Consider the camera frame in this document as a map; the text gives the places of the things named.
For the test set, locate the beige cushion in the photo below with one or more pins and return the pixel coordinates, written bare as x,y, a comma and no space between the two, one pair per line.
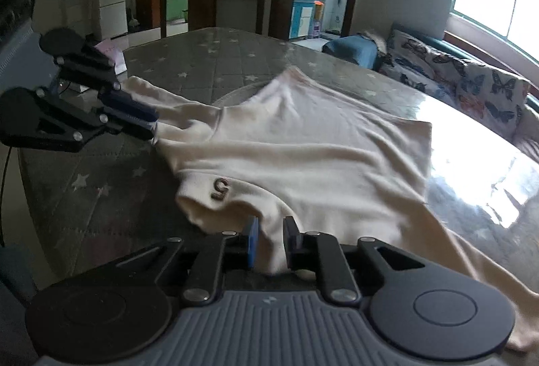
530,130

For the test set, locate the orange white carton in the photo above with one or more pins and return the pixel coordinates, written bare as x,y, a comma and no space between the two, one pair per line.
319,16

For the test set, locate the blue towel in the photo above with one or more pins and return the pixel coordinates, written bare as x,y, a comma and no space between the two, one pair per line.
351,48

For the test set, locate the teal sofa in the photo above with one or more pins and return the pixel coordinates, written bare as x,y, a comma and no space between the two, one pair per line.
442,42

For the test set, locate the long butterfly print cushion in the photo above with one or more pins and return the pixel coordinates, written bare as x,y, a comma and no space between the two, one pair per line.
421,54

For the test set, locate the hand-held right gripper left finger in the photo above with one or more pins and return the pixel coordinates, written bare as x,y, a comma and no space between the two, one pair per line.
252,242

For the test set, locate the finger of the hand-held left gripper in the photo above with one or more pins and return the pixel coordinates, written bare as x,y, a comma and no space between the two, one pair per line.
126,101
84,126

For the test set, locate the blue cabinet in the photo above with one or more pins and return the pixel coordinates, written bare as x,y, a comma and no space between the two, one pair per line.
303,14

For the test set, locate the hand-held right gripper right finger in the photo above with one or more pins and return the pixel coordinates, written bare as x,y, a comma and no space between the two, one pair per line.
290,237

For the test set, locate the cream long-sleeve shirt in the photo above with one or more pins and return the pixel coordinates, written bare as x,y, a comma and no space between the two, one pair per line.
316,147

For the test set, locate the square butterfly print cushion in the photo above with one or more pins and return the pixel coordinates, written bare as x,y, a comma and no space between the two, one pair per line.
492,96

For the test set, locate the beige crumpled cloth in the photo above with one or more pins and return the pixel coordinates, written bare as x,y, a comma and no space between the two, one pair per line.
372,40

